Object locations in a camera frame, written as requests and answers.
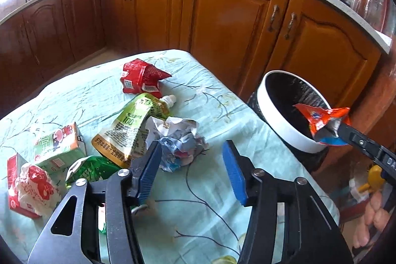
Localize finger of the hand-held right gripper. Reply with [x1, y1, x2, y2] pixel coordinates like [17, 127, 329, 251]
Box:
[338, 122, 386, 161]

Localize red paper carton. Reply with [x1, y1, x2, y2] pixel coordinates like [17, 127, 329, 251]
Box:
[7, 153, 41, 219]

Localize red and white plastic bag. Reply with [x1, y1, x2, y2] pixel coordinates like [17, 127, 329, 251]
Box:
[15, 163, 63, 217]

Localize crinkled green wrapper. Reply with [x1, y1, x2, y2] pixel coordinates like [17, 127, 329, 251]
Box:
[66, 156, 122, 191]

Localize person's right hand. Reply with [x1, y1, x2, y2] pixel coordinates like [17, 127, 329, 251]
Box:
[352, 190, 391, 250]

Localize red foil pouch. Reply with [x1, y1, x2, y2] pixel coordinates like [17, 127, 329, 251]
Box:
[120, 59, 173, 99]

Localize green and red drink carton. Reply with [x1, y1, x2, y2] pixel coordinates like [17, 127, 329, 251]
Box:
[32, 122, 87, 172]

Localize bronze cabinet door handle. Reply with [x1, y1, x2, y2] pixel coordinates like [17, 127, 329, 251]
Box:
[285, 12, 297, 40]
[269, 5, 280, 32]

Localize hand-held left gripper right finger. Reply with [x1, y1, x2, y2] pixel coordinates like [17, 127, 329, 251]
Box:
[223, 140, 355, 264]

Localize yellow plastic object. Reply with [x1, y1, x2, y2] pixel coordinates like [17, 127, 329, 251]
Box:
[358, 165, 385, 194]

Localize white rimmed bin black liner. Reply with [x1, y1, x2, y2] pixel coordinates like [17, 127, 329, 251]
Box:
[247, 70, 334, 173]

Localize silver printed wrapper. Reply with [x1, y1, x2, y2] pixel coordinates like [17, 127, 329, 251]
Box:
[145, 116, 210, 173]

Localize orange snack wrapper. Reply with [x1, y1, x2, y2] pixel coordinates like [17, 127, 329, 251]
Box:
[293, 103, 352, 147]

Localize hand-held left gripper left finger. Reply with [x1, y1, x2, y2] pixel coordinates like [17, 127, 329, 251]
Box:
[27, 140, 163, 264]

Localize green spouted juice pouch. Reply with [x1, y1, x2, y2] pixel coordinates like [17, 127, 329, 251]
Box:
[92, 93, 177, 169]

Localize wooden base cabinets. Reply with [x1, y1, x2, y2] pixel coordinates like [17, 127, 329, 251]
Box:
[0, 0, 383, 128]

